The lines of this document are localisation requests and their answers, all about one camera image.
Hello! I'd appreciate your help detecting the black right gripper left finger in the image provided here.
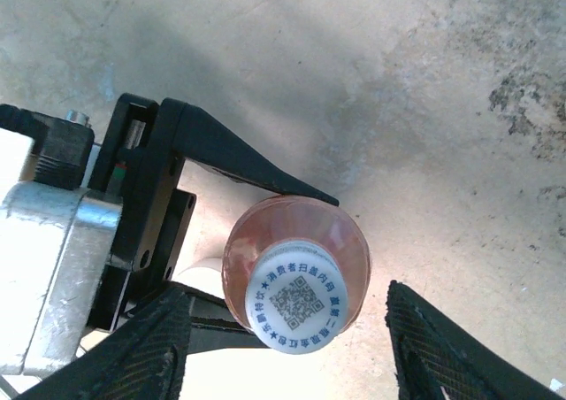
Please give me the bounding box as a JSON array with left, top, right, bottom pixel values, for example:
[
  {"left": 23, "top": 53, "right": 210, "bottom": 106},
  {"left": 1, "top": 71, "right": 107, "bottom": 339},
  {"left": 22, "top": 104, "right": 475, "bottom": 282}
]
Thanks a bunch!
[{"left": 17, "top": 286, "right": 194, "bottom": 400}]

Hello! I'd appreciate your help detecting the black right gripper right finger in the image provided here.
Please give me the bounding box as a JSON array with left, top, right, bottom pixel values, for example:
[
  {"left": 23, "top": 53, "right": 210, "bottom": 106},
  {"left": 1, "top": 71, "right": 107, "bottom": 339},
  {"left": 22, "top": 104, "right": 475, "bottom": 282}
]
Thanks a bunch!
[{"left": 385, "top": 279, "right": 566, "bottom": 400}]

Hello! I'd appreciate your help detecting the white cap with QR code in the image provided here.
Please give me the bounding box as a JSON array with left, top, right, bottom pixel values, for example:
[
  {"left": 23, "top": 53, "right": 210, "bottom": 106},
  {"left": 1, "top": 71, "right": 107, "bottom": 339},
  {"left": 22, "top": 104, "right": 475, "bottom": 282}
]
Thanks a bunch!
[{"left": 245, "top": 240, "right": 350, "bottom": 356}]

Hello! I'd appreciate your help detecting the amber drink bottle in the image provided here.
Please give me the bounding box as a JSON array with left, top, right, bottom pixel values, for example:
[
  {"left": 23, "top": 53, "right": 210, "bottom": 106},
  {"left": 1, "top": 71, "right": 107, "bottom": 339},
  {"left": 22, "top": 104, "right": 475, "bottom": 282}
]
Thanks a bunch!
[{"left": 222, "top": 195, "right": 375, "bottom": 333}]

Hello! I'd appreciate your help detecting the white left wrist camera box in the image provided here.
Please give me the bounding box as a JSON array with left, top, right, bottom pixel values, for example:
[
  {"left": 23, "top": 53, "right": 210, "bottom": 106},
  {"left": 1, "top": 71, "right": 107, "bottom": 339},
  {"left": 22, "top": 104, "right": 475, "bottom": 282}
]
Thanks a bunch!
[{"left": 0, "top": 127, "right": 124, "bottom": 386}]

